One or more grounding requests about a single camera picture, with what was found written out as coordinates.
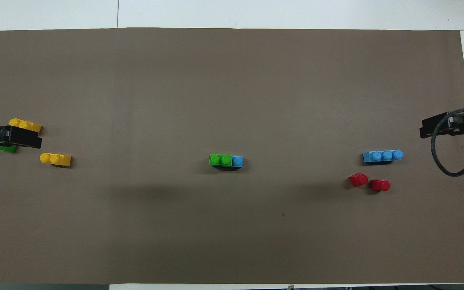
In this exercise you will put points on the blue three-stud toy block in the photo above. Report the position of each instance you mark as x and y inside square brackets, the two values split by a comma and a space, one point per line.
[237, 161]
[383, 156]

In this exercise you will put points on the green two-stud toy block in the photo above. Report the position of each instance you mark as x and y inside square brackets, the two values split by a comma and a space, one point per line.
[220, 160]
[6, 149]

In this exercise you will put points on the red one-stud toy block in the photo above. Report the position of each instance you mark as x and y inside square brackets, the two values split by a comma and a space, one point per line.
[380, 185]
[358, 180]

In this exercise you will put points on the yellow two-stud toy block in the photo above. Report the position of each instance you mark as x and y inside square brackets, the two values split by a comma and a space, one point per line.
[26, 125]
[56, 159]

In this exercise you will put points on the brown table mat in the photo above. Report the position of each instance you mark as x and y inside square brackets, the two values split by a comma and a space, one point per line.
[232, 80]

